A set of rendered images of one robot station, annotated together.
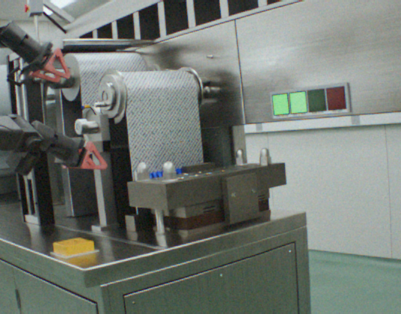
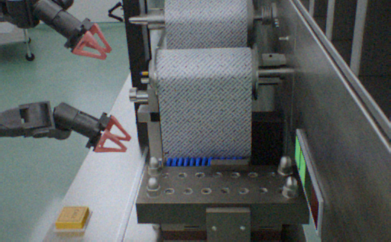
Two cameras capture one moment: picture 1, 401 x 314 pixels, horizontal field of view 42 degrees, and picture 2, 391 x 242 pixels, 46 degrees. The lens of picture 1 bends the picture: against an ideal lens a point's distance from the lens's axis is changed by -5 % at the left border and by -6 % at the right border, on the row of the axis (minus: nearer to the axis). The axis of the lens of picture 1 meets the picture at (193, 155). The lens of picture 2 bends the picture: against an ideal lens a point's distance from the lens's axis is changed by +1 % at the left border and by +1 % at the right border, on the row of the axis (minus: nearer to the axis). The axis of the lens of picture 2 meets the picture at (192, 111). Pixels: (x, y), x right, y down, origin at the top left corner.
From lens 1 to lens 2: 105 cm
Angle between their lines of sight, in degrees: 47
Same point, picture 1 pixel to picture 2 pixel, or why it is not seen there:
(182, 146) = (225, 135)
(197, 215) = (176, 230)
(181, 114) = (227, 105)
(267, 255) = not seen: outside the picture
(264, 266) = not seen: outside the picture
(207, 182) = (187, 208)
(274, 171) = (290, 209)
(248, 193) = (235, 228)
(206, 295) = not seen: outside the picture
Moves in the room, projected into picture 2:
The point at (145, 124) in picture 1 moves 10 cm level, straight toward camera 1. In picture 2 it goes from (179, 112) to (153, 127)
